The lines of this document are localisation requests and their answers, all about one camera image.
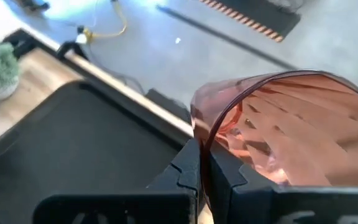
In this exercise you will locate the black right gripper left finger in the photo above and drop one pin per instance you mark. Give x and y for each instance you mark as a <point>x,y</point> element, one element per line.
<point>179,205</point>

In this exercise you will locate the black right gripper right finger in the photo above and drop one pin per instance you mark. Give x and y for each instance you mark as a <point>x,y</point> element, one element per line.
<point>259,205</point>

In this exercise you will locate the orange translucent faceted cup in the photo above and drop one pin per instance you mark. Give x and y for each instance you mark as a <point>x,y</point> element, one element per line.
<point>306,124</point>

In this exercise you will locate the black plastic tray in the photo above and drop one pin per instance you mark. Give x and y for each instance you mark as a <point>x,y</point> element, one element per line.
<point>73,140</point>

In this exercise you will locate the black table clamp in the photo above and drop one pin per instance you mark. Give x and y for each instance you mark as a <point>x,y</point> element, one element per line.
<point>166,105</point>
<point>70,46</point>

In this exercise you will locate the black floor tape strip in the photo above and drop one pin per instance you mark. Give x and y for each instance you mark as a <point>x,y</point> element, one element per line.
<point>225,37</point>

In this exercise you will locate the black orange striped floor mat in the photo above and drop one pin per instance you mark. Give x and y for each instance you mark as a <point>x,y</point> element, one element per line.
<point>259,15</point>

